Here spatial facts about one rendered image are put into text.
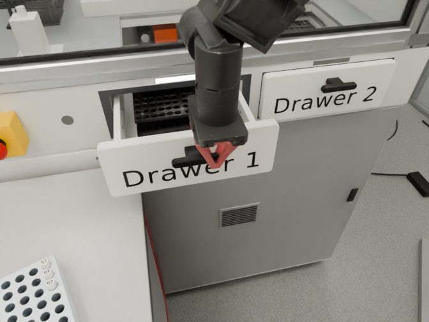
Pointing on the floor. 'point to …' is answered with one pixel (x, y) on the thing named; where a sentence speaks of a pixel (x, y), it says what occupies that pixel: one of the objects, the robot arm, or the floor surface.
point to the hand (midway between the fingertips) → (214, 160)
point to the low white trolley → (85, 243)
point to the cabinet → (253, 200)
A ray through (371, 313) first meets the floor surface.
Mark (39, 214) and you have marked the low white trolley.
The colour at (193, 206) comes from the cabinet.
